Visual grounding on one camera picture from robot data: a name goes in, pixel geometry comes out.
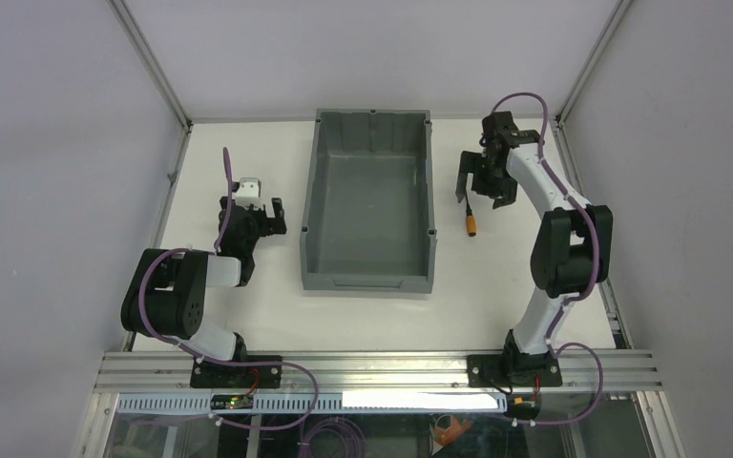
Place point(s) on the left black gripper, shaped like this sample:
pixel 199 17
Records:
pixel 252 212

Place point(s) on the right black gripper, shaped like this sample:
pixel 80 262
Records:
pixel 486 178

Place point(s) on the orange black handled screwdriver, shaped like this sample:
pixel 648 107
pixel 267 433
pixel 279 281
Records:
pixel 470 222

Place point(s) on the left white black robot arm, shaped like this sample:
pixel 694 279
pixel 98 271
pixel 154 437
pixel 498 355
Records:
pixel 165 298

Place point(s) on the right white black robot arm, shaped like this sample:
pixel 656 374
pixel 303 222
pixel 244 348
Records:
pixel 571 252

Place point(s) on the grey plastic storage bin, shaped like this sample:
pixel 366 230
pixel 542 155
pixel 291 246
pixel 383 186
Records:
pixel 368 221

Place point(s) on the orange object under table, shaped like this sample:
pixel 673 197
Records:
pixel 446 428

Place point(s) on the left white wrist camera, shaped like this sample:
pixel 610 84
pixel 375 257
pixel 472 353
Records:
pixel 247 193

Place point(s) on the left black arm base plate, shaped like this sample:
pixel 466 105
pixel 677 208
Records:
pixel 267 374

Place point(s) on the back aluminium frame rail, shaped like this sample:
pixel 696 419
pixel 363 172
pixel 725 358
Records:
pixel 301 117

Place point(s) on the front aluminium mounting rail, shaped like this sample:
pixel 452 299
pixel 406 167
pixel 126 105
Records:
pixel 613 370

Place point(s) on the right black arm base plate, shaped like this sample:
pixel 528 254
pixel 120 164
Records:
pixel 506 370

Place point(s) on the white slotted cable duct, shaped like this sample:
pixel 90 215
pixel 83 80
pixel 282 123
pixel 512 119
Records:
pixel 347 402

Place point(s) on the left aluminium frame post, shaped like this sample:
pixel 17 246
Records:
pixel 149 61

